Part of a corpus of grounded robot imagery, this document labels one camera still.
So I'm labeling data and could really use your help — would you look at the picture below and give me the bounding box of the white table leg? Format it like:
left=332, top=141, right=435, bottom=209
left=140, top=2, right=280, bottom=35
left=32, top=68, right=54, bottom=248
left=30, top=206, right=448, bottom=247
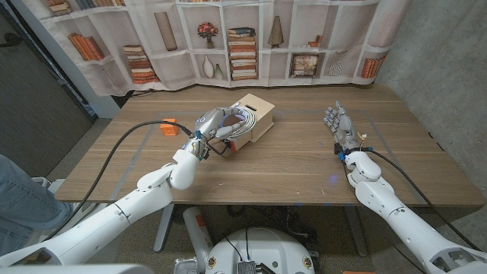
left=153, top=204, right=175, bottom=253

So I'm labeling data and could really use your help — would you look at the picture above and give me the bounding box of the grey table leg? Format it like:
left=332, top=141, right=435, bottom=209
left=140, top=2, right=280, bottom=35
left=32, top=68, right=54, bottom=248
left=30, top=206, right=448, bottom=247
left=344, top=205, right=369, bottom=258

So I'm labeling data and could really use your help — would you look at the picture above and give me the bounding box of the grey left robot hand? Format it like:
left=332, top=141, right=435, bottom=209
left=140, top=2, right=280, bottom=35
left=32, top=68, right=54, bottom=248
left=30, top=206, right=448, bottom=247
left=193, top=107, right=250, bottom=148

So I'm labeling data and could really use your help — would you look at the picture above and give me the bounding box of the person's leg in blue jeans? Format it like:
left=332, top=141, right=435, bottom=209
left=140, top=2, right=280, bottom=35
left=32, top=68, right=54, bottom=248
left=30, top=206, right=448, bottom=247
left=0, top=154, right=73, bottom=256

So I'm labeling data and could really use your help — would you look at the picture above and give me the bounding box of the white robot torso base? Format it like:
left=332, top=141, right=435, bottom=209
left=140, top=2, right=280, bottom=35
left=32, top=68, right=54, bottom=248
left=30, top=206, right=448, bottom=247
left=205, top=227, right=316, bottom=274

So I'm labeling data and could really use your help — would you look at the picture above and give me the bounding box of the wooden box with slot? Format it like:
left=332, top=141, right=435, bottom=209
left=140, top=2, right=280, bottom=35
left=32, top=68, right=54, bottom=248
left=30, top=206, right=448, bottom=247
left=232, top=94, right=276, bottom=143

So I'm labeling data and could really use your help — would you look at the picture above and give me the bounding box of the red-front wooden drawer, black handle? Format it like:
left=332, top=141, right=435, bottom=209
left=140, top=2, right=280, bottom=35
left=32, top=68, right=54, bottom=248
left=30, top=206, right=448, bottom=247
left=207, top=129, right=253, bottom=156

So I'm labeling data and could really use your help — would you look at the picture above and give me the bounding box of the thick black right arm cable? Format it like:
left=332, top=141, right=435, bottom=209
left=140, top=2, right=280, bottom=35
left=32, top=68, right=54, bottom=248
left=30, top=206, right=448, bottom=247
left=364, top=147, right=481, bottom=252

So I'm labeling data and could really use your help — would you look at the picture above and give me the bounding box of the white Ethernet cable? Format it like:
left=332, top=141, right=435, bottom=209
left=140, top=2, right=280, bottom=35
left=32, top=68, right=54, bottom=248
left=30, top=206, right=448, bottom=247
left=224, top=106, right=259, bottom=139

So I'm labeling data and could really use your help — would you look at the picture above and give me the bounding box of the printed bookshelf backdrop cloth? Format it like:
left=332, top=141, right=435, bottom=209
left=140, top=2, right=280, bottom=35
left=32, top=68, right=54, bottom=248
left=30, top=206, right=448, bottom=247
left=22, top=0, right=412, bottom=97

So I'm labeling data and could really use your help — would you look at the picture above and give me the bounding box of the white cylinder with orange label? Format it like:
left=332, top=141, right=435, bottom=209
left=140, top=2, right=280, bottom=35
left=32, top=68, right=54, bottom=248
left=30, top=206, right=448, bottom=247
left=182, top=205, right=214, bottom=267

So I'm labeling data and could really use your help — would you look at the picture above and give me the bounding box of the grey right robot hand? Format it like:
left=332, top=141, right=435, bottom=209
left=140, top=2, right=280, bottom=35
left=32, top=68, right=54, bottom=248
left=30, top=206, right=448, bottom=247
left=323, top=100, right=361, bottom=153

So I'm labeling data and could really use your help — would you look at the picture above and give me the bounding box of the orange block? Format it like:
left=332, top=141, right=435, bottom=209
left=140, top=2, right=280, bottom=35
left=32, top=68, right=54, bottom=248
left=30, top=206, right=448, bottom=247
left=159, top=118, right=180, bottom=137

